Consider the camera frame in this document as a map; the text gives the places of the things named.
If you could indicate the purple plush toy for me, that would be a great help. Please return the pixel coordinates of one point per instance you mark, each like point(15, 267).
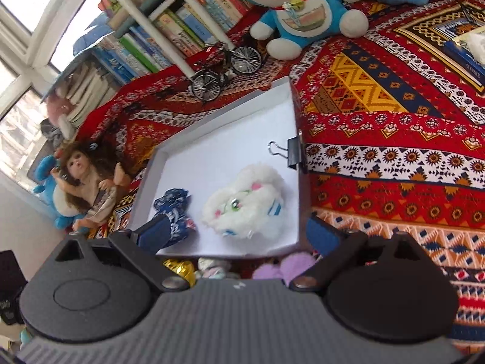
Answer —
point(291, 267)

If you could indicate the pastel striped small cloth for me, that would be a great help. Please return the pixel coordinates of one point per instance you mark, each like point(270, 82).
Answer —
point(212, 269)

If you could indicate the red patterned blanket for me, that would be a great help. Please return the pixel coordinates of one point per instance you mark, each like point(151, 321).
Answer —
point(379, 121)

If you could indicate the large blue plush toy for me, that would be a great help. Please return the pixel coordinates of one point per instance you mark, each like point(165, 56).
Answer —
point(45, 170)

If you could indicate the white window frame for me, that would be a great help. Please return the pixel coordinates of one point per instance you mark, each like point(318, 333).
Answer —
point(41, 38)

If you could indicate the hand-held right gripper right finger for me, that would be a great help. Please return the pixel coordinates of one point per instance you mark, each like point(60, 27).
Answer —
point(322, 235)

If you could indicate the white tissue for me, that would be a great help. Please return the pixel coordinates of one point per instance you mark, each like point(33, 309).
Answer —
point(475, 45)

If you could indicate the brown-haired doll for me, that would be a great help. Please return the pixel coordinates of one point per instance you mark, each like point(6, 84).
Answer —
point(81, 167)

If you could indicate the black model bicycle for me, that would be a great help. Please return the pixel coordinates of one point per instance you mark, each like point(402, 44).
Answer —
point(204, 83)

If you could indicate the white fluffy plush toy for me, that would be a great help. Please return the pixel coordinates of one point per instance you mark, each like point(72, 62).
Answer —
point(242, 201)

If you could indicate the gold sequin heart cushion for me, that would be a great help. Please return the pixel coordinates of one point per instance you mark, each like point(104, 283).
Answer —
point(178, 267)

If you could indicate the stack of books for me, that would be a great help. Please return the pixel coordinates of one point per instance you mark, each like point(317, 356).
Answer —
point(87, 91)

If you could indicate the dark blue book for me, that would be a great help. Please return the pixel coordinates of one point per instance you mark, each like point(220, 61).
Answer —
point(462, 64)

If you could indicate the black binder clip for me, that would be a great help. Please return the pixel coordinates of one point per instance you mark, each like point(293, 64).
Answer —
point(295, 151)

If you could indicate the blue cat plush toy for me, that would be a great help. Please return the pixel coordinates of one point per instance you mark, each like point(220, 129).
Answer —
point(303, 19)

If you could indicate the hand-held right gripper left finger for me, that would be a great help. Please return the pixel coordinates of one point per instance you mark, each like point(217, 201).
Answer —
point(153, 231)

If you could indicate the white shelf frame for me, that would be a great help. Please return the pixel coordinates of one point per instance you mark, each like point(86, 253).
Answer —
point(151, 22)

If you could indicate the pink plush toy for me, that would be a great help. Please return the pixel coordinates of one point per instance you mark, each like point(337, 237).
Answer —
point(57, 108)

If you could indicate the grey plush toy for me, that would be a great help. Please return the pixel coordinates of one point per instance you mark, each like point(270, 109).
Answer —
point(51, 134)

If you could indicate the blue floral cloth pouch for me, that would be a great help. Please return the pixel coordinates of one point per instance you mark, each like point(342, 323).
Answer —
point(176, 204)

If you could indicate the row of books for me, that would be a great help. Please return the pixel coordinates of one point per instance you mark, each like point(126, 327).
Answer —
point(178, 34)

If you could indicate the white cardboard box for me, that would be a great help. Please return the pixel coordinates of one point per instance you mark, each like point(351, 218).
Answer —
point(227, 151)

